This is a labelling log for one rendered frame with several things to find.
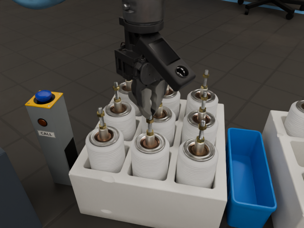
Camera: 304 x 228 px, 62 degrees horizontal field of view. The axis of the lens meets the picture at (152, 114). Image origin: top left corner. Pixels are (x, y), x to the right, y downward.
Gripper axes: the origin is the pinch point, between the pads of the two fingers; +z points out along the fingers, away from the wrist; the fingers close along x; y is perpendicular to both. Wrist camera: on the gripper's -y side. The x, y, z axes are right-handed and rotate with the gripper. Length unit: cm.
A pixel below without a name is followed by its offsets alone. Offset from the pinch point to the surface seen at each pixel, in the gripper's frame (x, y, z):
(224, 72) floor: -87, 34, 34
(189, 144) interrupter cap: -6.3, -6.6, 9.0
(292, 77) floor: -109, 5, 34
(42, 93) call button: 13.6, 26.6, 1.4
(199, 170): -3.4, -12.1, 11.1
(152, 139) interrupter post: 0.3, -0.4, 7.3
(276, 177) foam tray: -27.7, -22.6, 24.8
